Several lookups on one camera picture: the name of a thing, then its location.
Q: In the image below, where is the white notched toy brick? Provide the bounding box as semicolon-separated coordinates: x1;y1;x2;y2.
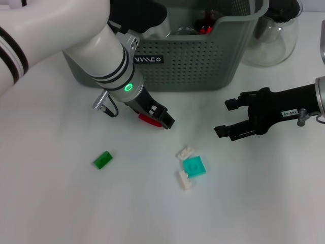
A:
176;170;193;192

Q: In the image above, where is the right gripper silver fitting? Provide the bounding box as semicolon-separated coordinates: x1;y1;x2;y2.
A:
297;108;310;127

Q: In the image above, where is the teal square toy brick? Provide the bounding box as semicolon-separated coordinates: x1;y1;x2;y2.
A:
182;155;207;178

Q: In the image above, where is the glass carafe with black lid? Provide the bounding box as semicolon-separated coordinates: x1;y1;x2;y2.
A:
242;0;304;67

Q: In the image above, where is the glass teacup with black sleeve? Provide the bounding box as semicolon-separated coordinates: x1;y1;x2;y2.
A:
172;26;200;36
194;9;221;35

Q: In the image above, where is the green rectangular toy brick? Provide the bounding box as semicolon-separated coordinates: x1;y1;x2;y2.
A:
93;150;113;170

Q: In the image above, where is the grey-green perforated storage bin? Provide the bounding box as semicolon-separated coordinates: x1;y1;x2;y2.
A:
62;0;270;92

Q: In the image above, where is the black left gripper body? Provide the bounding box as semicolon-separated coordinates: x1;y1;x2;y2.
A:
123;87;169;119

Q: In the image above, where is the dark red toy brick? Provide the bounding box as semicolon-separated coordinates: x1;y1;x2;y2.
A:
138;113;163;128

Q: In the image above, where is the white studded toy brick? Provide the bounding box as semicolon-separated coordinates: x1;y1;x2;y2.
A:
177;146;196;161

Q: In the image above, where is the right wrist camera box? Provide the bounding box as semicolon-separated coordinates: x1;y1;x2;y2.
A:
319;19;325;65

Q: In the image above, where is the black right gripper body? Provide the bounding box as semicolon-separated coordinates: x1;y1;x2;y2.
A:
247;83;319;136

